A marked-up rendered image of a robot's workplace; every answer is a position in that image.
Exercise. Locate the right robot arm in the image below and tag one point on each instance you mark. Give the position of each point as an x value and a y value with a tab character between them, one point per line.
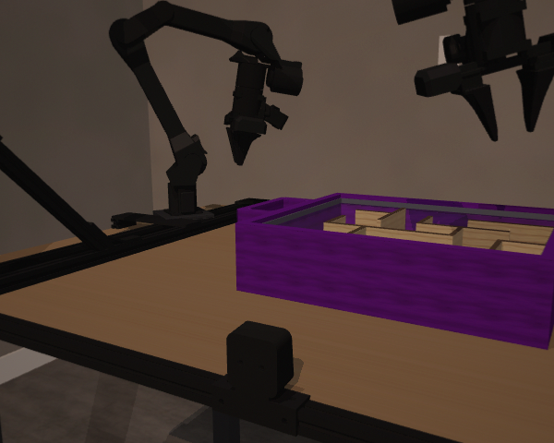
455	47

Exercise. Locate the purple wooden maze board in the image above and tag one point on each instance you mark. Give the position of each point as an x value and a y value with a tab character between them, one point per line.
471	268

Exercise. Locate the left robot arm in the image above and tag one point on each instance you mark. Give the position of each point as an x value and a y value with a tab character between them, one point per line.
250	37

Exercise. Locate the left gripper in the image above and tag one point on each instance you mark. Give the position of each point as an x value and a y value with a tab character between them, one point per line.
246	103

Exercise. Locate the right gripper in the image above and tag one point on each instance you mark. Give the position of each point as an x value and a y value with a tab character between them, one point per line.
496	28

